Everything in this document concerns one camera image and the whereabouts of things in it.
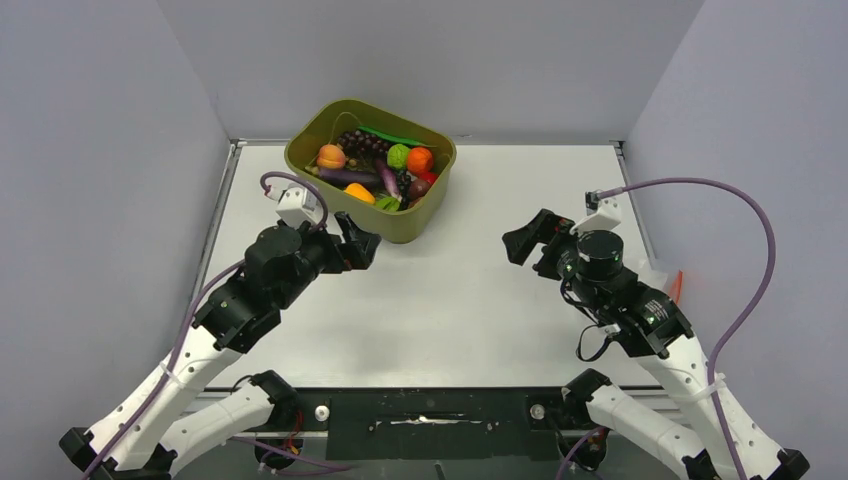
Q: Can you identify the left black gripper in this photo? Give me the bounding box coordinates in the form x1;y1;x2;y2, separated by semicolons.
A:
274;211;380;310

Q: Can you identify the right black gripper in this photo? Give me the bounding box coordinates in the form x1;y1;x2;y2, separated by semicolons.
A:
502;209;604;314

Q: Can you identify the olive green plastic bin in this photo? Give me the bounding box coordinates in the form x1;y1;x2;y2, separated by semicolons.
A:
285;99;456;244

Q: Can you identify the light green toy cabbage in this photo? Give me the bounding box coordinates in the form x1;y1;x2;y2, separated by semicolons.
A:
386;144;411;171

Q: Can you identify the orange toy fruit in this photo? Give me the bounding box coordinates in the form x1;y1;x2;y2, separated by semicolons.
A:
406;146;434;176

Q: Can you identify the clear zip bag orange zipper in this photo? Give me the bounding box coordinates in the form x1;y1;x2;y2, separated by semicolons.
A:
646;258;684;305

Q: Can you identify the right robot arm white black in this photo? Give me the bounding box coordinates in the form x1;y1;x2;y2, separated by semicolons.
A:
502;209;810;479

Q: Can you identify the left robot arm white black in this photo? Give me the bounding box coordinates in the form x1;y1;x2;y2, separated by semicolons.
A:
59;212;381;479

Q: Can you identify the green toy pepper slice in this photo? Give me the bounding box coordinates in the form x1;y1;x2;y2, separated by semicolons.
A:
374;196;402;212

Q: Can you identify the yellow toy pepper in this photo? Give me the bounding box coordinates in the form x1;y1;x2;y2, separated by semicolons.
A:
344;183;376;205

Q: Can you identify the purple toy eggplant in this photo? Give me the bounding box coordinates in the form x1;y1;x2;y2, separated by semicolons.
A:
316;167;384;190

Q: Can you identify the small purple eggplant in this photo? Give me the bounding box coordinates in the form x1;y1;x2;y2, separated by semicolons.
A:
373;158;402;201

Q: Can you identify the dark blue grape cluster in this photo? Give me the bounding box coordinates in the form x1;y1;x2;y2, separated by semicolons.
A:
395;169;413;199

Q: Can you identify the brown red toy fruit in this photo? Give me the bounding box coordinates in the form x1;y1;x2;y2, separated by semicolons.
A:
407;178;432;201

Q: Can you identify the peach toy fruit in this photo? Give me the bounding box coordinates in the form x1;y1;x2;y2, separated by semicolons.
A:
316;144;347;170

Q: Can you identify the dark red grape bunch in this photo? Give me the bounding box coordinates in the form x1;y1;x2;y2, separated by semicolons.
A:
336;129;394;159

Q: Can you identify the red toy tomato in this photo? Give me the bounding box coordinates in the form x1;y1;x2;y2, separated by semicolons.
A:
419;172;439;185

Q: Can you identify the long green bean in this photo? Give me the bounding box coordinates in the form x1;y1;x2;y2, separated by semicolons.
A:
359;126;434;148

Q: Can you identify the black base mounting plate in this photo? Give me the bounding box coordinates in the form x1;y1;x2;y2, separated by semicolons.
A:
228;387;631;463

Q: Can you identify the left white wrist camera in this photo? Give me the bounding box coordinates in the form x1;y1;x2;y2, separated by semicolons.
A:
275;184;324;228

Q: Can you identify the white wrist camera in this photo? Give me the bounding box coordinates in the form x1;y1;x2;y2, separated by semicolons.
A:
570;191;622;236
275;184;324;228

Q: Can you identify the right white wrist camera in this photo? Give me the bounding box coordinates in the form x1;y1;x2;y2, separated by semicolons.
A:
570;191;622;236

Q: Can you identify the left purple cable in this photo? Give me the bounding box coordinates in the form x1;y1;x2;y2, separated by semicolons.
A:
79;170;331;480

